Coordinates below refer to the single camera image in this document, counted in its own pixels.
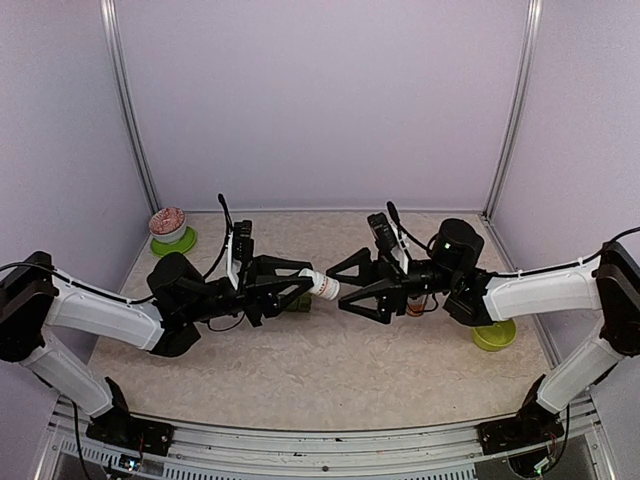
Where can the orange pill bottle grey cap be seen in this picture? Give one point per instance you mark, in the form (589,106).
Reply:
(416,305)

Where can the right aluminium frame post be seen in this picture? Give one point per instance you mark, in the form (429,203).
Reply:
(517,107)

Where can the front aluminium rail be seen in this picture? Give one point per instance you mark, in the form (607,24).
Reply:
(207,451)

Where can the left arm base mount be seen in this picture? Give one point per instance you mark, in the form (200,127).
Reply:
(118,427)

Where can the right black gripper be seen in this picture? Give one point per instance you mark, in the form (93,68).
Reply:
(390,287)

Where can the aluminium frame post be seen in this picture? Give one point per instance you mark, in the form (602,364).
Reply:
(517,107)
(110,22)

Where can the left aluminium frame post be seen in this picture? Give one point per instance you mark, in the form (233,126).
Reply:
(110,22)

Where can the lime green plate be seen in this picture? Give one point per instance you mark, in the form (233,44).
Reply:
(185,244)

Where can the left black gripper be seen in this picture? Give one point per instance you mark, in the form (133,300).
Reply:
(259,288)

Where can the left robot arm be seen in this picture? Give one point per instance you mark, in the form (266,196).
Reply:
(36,297)

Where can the red patterned white bowl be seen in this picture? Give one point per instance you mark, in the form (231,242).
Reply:
(168,225)

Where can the small white pill bottle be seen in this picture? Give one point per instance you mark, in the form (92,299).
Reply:
(322,286)

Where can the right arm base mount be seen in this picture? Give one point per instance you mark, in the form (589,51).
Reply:
(530,425)

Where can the lime green bowl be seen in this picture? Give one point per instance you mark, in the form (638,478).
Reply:
(495,337)

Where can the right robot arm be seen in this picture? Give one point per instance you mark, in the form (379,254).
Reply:
(606,281)

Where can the green weekly pill organizer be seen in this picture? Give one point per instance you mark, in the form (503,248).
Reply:
(302,304)

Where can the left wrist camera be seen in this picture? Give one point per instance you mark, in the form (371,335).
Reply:
(239,251)

